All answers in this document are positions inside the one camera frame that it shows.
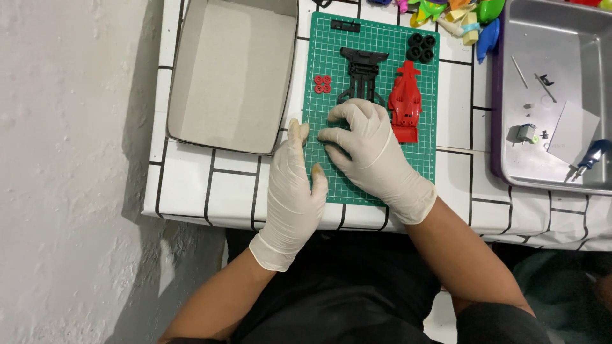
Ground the person's left hand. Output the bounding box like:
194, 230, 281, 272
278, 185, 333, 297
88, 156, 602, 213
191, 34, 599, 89
249, 118, 329, 273

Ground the person's right hand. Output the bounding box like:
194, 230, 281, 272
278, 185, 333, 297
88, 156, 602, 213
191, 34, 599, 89
317, 98, 438, 225

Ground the red toy car body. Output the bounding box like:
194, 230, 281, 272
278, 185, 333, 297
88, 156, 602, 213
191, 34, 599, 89
387, 60, 424, 144

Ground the white black-lined tablecloth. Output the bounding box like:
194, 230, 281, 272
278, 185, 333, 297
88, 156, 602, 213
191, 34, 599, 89
142, 0, 612, 252

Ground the black toy car chassis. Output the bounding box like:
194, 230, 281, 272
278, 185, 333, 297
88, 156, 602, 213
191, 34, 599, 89
337, 47, 390, 107

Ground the person's black clothing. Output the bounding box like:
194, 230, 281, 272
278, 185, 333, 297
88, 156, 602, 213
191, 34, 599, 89
160, 228, 553, 344

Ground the green cutting mat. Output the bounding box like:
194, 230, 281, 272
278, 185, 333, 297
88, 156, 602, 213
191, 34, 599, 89
302, 11, 441, 207

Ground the purple tray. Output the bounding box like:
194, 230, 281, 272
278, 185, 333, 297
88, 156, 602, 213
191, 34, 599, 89
490, 37, 508, 181

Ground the grey cardboard box lid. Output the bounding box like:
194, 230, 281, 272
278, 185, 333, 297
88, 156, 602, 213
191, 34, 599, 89
166, 0, 300, 156

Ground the small silver electric motor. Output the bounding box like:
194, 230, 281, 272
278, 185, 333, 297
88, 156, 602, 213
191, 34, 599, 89
516, 123, 540, 145

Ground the heap of colourful plastic toys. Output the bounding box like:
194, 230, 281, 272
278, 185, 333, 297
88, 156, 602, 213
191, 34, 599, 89
367, 0, 506, 65

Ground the thin metal axle rod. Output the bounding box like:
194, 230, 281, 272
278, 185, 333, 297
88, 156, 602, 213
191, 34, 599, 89
510, 55, 529, 90
534, 73, 558, 104

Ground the white card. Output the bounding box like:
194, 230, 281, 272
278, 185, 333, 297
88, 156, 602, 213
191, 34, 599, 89
547, 100, 601, 167

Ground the metal tray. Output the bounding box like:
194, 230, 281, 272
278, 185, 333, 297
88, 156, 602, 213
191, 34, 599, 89
499, 0, 612, 196

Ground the dark teal cloth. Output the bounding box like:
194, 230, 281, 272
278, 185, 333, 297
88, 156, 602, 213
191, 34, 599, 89
513, 249, 612, 344

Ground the blue handled screwdriver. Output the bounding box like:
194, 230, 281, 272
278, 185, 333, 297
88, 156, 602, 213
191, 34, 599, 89
571, 139, 612, 183

